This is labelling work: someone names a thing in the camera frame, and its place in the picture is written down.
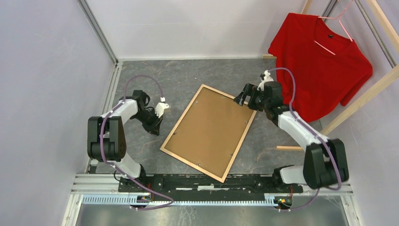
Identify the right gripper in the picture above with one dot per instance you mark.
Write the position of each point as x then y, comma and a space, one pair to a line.
251, 90

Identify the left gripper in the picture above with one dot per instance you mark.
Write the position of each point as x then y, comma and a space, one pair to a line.
155, 127

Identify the black wooden picture frame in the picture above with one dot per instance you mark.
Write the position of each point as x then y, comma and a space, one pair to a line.
209, 132

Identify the brown frame backing board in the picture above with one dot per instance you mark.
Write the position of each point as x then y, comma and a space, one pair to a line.
209, 132

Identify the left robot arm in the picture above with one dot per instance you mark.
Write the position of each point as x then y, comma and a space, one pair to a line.
106, 136

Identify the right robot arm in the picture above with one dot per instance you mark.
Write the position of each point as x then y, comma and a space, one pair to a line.
325, 162

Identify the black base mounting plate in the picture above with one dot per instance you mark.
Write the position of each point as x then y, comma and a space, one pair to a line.
200, 187

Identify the red t-shirt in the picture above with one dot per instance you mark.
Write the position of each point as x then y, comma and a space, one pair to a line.
318, 68

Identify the wooden clothes rack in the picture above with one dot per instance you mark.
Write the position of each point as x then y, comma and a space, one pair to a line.
358, 99

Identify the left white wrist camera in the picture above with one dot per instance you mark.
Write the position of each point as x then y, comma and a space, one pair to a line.
162, 107

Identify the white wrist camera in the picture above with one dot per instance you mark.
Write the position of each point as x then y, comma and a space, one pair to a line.
265, 77
162, 107

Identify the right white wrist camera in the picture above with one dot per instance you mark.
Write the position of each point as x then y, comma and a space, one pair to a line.
265, 77

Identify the white slotted cable duct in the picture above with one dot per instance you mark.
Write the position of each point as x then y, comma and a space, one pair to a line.
134, 200

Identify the aluminium rail frame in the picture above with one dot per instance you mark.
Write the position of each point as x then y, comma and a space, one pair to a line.
180, 79

